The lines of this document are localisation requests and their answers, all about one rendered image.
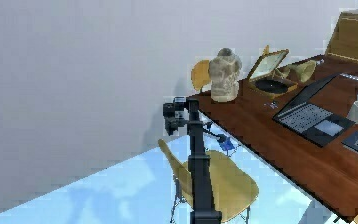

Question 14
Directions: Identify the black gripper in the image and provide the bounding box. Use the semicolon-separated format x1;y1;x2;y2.
162;102;228;142

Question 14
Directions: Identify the small blue object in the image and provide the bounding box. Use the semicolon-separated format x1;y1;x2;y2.
219;134;239;158

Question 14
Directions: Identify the brown wooden table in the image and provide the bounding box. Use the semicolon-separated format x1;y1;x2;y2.
186;54;358;224

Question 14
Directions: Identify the grey stone bust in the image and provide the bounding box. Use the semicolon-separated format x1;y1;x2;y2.
208;47;243;103

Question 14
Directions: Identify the black laptop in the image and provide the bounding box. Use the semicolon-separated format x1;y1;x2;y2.
272;73;357;148

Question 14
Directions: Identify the brass gramophone horn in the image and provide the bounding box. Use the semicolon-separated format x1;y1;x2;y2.
275;59;317;84

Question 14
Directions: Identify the light wooden cabinet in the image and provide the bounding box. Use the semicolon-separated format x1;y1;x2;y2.
324;11;358;65

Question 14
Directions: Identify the wooden record player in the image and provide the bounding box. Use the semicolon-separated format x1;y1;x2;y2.
246;48;299;100

